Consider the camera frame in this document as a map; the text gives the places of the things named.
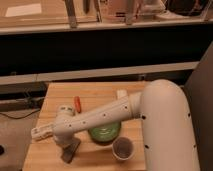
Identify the white paper cup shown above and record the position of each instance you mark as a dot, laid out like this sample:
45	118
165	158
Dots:
122	149

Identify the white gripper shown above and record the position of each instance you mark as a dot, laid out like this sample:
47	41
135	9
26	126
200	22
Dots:
46	130

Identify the dark panel at right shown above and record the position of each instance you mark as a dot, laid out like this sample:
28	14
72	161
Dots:
199	91

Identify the dark grey eraser block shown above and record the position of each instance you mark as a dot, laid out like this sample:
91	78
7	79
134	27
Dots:
68	153

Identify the orange marker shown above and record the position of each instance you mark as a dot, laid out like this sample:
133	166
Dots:
77	104

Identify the white paper sheet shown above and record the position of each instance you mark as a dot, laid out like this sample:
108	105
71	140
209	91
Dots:
23	10

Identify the long dark bench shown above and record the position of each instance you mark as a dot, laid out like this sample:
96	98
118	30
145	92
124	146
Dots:
28	61

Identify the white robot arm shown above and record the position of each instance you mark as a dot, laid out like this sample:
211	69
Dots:
167	127

